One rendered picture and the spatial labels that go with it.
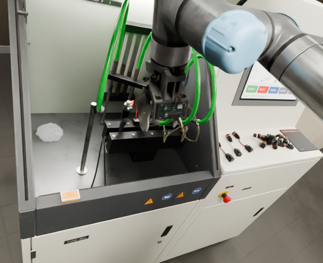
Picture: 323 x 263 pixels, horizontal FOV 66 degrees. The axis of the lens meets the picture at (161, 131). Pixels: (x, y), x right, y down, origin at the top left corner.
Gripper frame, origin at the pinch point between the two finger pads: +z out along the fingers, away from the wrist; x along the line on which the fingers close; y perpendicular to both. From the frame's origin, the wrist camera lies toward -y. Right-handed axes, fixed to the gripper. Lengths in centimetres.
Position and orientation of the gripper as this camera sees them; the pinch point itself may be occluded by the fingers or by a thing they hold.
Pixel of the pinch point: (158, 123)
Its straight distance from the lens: 63.5
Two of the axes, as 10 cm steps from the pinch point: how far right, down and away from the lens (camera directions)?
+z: -1.0, 6.7, 7.4
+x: 9.7, -1.1, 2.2
